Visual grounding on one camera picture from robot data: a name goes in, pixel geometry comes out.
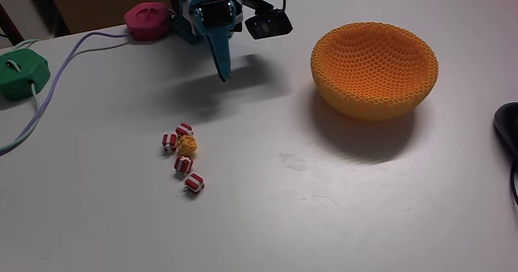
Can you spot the green hexagonal box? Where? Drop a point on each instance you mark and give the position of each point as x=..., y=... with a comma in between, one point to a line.
x=20, y=75

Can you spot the yellow cube piece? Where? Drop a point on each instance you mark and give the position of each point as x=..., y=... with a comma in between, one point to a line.
x=187, y=145

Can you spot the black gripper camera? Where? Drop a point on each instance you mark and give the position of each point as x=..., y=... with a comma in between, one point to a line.
x=268, y=27

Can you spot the pink hexagonal box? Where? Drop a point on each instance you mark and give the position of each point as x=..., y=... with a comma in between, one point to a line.
x=147, y=20

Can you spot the black computer mouse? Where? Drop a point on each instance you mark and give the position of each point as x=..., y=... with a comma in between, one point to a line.
x=509, y=128

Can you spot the red white cube piece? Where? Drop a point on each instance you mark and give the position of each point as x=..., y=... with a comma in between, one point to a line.
x=184, y=129
x=170, y=141
x=183, y=164
x=194, y=182

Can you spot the yellow honeycomb basket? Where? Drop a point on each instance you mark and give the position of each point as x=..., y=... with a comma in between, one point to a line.
x=372, y=67

